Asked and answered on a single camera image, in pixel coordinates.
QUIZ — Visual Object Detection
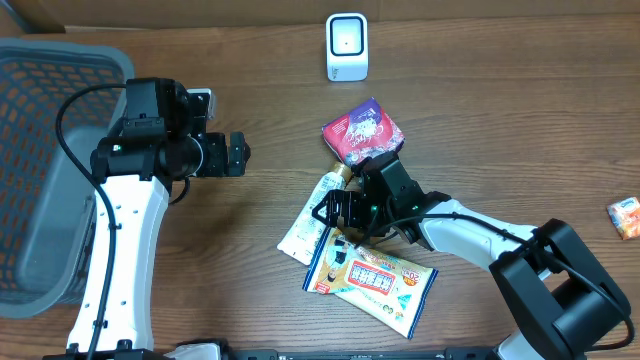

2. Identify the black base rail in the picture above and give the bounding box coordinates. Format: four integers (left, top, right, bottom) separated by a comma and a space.
175, 339, 497, 360

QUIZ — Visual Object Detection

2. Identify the grey plastic shopping basket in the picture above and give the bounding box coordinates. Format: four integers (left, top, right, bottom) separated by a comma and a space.
1, 38, 134, 318

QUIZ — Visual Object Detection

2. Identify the white tube gold cap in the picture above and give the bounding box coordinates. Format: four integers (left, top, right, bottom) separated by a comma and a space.
277, 162, 352, 265

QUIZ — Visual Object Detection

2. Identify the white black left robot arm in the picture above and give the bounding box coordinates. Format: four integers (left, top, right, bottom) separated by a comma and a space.
55, 77, 251, 359

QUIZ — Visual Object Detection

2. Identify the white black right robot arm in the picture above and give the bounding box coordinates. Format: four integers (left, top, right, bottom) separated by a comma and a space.
312, 152, 636, 360

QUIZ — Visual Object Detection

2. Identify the white barcode scanner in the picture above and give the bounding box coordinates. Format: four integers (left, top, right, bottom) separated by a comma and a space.
325, 12, 369, 82

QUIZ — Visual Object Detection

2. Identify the small orange tissue pack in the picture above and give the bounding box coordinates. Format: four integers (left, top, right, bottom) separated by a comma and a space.
607, 197, 639, 240

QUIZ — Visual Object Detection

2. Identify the red purple pad package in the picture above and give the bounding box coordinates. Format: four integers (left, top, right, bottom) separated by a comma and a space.
322, 97, 405, 167

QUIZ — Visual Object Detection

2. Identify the yellow snack bag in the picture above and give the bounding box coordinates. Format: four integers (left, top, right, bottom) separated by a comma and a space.
303, 228, 438, 339

